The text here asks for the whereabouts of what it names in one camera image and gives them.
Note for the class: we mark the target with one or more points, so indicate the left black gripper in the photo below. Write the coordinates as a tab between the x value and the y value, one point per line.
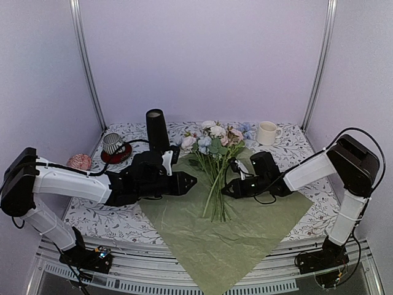
180	187

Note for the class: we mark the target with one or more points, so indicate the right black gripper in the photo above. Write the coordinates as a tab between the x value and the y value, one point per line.
239	192

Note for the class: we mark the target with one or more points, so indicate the peach paper flower bouquet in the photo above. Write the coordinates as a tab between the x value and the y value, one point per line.
213	147

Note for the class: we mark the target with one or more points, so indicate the green and peach wrapping paper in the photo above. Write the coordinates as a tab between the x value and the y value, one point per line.
218	254

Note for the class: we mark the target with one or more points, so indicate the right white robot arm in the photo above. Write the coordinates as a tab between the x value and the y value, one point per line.
359	170

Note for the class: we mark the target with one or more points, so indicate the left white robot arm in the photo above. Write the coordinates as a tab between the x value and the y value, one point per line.
30	175

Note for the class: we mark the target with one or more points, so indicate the black cylindrical vase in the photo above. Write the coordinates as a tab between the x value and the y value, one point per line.
156	131

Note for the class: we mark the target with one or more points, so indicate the cream ceramic mug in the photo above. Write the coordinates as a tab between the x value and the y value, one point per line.
268	133

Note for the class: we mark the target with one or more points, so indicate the floral patterned tablecloth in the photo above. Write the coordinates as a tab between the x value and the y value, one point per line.
129	223

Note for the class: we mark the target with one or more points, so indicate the red round coaster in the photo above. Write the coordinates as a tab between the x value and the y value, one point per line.
117	158

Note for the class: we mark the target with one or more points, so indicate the striped black white cup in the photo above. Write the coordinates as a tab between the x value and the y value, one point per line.
113	143

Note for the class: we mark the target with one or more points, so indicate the pink patterned ball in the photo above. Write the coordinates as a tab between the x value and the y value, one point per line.
80	161

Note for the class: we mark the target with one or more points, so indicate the aluminium front rail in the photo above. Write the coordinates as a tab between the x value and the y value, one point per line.
151	269

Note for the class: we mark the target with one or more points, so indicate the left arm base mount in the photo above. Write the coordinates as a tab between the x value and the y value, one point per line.
96	260

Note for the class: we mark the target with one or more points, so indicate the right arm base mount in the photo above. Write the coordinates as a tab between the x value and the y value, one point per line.
328	257

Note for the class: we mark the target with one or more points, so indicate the right aluminium frame post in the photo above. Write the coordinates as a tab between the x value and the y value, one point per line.
321	63

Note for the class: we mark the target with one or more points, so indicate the aluminium frame post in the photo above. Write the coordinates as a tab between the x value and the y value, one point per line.
321	63
82	46

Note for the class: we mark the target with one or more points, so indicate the left aluminium frame post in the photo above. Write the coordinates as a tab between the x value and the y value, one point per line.
82	46

